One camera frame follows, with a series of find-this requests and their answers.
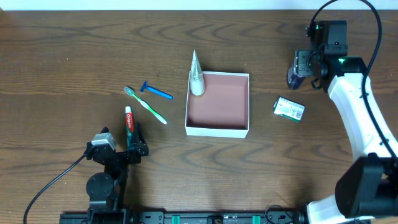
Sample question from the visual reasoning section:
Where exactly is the clear pump bottle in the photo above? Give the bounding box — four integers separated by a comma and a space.
287, 64, 306, 90

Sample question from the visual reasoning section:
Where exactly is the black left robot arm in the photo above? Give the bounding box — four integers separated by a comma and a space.
84, 123, 149, 224

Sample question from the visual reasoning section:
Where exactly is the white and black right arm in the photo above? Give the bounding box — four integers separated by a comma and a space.
287, 21, 397, 223

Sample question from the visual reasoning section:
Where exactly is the red and green toothpaste tube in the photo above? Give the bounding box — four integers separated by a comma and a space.
125, 106, 134, 148

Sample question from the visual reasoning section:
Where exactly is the green and white toothbrush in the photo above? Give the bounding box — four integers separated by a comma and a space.
123, 86, 167, 124

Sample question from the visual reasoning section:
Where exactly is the blue disposable razor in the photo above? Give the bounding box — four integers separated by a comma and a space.
140, 81, 173, 100

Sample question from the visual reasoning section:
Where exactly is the white and green small box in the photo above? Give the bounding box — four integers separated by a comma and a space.
273, 96, 305, 122

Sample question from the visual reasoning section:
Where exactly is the white upright tube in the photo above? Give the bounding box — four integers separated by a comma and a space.
190, 50, 205, 96

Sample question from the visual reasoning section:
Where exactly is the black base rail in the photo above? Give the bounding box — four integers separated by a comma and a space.
59, 208, 308, 224

